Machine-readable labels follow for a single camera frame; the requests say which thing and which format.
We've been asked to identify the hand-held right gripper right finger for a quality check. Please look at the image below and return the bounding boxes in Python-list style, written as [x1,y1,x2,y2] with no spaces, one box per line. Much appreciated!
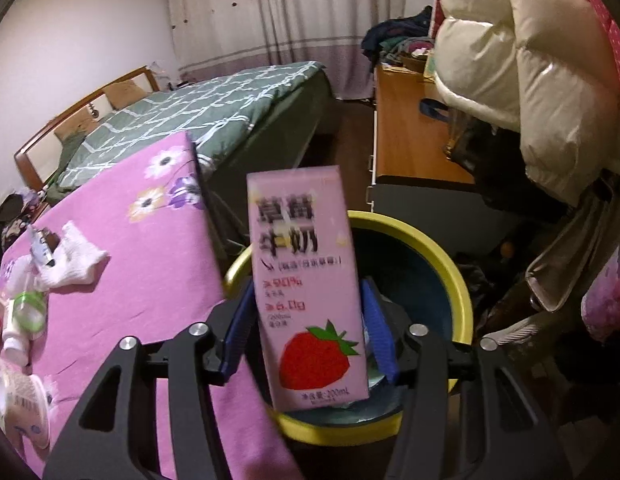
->
[359,276,574,480]

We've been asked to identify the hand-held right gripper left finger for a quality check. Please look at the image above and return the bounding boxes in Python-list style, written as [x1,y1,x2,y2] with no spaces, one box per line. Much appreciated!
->
[42,279,257,480]

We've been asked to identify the yellow rimmed waste bin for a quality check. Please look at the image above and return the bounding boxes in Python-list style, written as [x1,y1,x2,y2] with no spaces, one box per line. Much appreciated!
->
[222,210,475,448]

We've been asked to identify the pink strawberry milk carton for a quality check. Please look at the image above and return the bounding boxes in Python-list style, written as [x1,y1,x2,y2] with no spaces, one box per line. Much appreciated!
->
[246,165,370,413]

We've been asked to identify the pink floral tablecloth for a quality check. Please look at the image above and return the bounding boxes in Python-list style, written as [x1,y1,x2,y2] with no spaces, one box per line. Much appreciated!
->
[0,130,301,480]

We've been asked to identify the white sock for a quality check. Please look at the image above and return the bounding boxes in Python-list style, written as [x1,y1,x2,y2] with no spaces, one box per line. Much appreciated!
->
[37,220,111,289]

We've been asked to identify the beige coat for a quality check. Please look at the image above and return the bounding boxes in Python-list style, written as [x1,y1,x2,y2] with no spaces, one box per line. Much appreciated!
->
[482,195,618,348]

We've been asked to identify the wooden cabinet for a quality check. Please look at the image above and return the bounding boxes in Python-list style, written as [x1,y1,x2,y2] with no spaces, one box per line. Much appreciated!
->
[367,62,480,201]

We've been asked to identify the black bag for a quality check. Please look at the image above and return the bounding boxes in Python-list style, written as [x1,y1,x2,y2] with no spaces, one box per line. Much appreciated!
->
[442,110,523,207]

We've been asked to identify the green lidded small cup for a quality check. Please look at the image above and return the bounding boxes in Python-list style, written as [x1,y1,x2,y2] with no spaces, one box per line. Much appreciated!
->
[10,289,49,334]

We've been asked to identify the silver striped wrapper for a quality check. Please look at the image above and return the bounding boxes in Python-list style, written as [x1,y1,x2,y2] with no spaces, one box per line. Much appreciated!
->
[27,226,59,267]

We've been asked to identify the small white bottle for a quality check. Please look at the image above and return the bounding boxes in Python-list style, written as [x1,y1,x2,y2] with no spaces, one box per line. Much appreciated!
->
[2,310,41,367]

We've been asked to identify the white paper cup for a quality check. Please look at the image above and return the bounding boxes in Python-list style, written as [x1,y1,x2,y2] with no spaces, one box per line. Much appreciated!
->
[0,370,54,452]

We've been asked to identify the green checked bed blanket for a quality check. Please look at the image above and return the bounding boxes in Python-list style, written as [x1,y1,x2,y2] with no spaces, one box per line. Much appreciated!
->
[55,61,336,193]

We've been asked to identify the pink floral cloth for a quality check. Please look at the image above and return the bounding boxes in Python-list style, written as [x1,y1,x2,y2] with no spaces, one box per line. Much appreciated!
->
[580,249,620,347]

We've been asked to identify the dark floral bag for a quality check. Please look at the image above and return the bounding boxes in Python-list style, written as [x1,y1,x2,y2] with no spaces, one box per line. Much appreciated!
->
[0,192,42,272]

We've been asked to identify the wooden bed headboard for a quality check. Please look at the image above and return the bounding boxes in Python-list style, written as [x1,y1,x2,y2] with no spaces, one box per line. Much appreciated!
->
[14,65,157,192]

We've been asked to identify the pile of dark clothes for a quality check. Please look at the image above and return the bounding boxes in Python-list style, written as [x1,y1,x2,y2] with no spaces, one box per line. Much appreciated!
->
[362,5,437,67]

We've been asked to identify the white puffer jacket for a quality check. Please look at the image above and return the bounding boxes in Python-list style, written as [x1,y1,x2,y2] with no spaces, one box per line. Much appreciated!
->
[432,0,620,207]

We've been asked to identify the blue strap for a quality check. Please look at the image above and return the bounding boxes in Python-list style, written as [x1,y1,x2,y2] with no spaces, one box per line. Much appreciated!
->
[420,97,457,124]

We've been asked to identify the pink dotted strap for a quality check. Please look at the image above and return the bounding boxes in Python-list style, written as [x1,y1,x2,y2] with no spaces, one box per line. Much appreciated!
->
[576,0,620,92]

